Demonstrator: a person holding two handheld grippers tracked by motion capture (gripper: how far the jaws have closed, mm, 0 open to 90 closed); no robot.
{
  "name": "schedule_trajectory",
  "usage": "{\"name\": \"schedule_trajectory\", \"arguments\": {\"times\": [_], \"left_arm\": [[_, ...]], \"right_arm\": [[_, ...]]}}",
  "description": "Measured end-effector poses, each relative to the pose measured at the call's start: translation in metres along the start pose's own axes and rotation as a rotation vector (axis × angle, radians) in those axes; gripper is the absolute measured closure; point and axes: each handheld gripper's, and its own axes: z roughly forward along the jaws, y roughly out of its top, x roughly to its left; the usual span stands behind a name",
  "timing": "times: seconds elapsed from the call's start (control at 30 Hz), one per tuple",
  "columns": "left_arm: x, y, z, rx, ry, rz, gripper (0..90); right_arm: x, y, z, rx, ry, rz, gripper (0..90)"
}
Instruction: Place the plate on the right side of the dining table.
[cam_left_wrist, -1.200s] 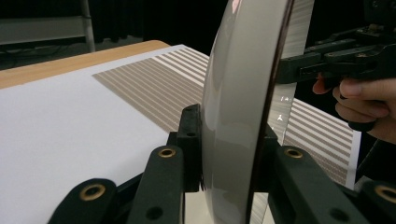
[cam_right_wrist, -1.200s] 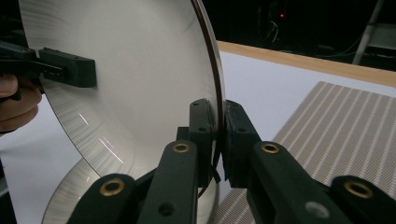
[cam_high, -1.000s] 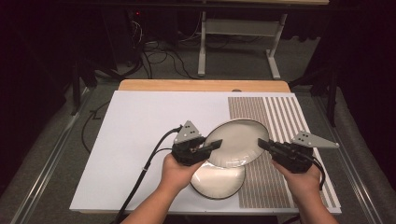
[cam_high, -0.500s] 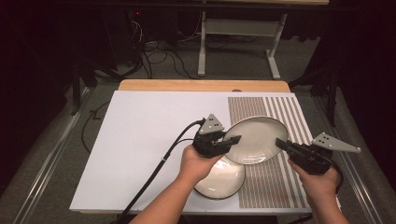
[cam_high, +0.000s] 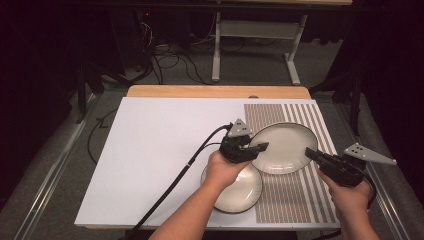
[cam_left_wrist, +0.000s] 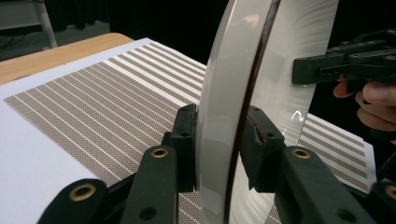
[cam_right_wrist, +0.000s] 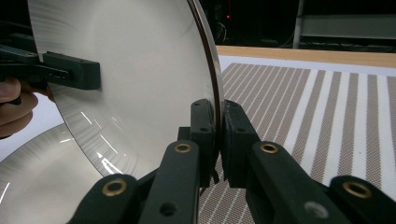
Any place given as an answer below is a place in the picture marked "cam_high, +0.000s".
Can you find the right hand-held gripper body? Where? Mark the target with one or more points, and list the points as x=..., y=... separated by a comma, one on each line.
x=343, y=170

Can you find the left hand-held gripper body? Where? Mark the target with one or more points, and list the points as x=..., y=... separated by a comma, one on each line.
x=235, y=151

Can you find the white plate with dark rim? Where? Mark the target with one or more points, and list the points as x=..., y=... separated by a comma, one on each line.
x=243, y=196
x=286, y=146

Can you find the person's left hand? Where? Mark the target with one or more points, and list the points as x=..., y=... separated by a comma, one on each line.
x=223, y=173

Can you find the person's right hand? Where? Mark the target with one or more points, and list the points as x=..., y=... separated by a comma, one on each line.
x=351, y=196

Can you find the striped beige place mat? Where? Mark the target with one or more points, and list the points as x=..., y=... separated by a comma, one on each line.
x=286, y=200

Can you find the black stand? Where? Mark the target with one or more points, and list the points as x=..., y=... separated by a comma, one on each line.
x=83, y=86
x=355, y=96

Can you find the white table cover board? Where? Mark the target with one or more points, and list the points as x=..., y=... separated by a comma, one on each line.
x=150, y=160

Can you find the metal floor rail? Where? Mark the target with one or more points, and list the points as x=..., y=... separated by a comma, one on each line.
x=391, y=206
x=50, y=183

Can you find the white table frame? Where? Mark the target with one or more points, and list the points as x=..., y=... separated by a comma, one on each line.
x=256, y=29

